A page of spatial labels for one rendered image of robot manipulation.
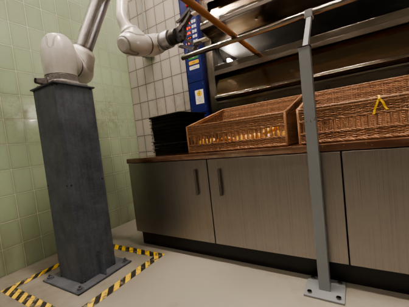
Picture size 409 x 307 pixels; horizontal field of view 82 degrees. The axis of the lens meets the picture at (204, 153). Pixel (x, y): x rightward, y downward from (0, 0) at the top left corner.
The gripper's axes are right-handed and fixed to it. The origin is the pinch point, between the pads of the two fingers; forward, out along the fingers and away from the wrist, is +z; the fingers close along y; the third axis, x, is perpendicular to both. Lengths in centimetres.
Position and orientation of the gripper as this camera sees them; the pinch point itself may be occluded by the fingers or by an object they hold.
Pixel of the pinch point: (203, 24)
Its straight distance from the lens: 129.6
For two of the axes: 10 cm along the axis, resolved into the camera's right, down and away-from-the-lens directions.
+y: 1.1, 9.9, 0.6
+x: -5.2, 1.1, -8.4
